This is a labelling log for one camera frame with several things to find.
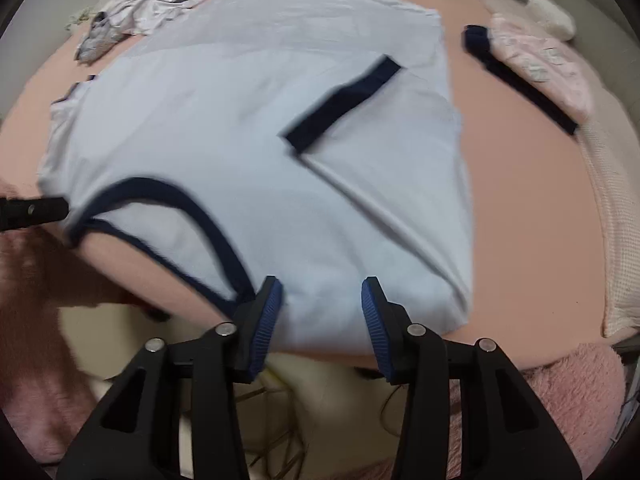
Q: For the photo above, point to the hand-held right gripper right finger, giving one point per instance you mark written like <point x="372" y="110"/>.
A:
<point x="375" y="330"/>

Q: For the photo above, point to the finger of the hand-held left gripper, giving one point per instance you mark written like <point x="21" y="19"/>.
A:
<point x="35" y="212"/>

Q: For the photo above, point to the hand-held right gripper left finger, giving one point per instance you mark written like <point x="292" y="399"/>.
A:
<point x="265" y="330"/>

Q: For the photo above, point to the light blue navy-trimmed t-shirt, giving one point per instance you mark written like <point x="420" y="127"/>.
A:
<point x="225" y="125"/>

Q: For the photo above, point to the round pink bed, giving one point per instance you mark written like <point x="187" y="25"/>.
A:
<point x="525" y="185"/>

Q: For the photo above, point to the pink fluffy rug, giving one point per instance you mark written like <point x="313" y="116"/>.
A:
<point x="575" y="395"/>

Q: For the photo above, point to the folded navy garment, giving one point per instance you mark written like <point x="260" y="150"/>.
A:
<point x="477" y="40"/>

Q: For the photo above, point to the folded pink printed garment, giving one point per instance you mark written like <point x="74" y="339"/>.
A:
<point x="540" y="55"/>

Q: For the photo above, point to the white plush toy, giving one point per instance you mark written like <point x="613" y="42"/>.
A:
<point x="550" y="15"/>

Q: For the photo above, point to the grey padded headboard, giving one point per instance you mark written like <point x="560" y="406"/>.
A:
<point x="600" y="20"/>

